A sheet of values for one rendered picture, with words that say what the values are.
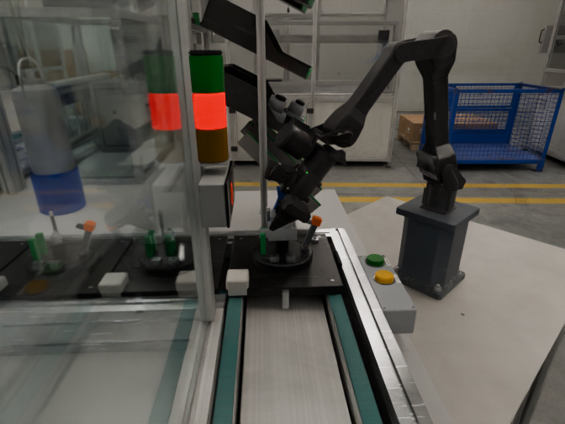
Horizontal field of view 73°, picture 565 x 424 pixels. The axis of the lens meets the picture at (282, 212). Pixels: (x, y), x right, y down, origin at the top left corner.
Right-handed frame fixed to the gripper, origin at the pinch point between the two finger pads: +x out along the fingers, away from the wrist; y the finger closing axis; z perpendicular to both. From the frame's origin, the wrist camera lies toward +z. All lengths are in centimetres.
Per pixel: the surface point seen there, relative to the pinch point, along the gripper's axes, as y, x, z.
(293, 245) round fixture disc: -2.3, 5.5, -8.2
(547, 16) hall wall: -807, -427, -439
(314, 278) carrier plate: 8.8, 5.0, -12.3
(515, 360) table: 23, -8, -50
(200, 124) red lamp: 21.2, -12.0, 23.6
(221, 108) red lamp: 20.4, -15.6, 22.4
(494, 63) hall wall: -814, -298, -419
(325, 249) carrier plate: -3.5, 2.5, -15.7
